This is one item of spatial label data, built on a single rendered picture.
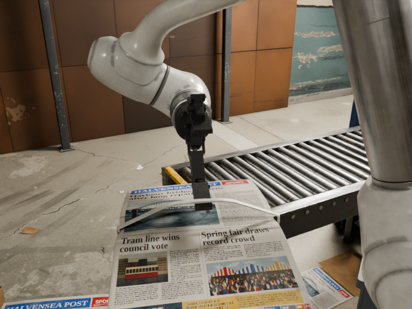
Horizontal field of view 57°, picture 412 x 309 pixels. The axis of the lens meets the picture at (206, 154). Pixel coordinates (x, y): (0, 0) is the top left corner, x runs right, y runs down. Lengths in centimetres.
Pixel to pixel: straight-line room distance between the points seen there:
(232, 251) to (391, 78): 34
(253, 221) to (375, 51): 35
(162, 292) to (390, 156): 36
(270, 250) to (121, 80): 47
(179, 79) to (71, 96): 338
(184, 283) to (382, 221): 29
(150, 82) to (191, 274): 43
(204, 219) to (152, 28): 39
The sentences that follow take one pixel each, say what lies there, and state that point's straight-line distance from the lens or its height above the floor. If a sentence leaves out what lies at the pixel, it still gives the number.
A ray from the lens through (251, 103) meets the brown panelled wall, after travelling 509.
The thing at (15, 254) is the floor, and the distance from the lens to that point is 274.
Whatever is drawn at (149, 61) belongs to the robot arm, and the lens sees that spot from 83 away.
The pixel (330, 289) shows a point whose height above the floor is 1.
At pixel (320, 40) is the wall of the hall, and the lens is 573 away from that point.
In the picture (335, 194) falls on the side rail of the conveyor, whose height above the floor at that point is 80.
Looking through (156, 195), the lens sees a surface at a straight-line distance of 82.
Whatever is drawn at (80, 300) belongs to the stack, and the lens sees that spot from 104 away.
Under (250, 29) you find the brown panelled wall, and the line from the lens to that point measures 488.
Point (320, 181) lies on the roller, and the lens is 164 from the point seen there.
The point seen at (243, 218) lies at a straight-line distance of 70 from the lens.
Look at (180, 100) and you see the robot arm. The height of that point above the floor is 131.
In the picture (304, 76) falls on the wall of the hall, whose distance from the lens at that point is 566.
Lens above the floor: 152
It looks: 24 degrees down
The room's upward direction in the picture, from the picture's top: straight up
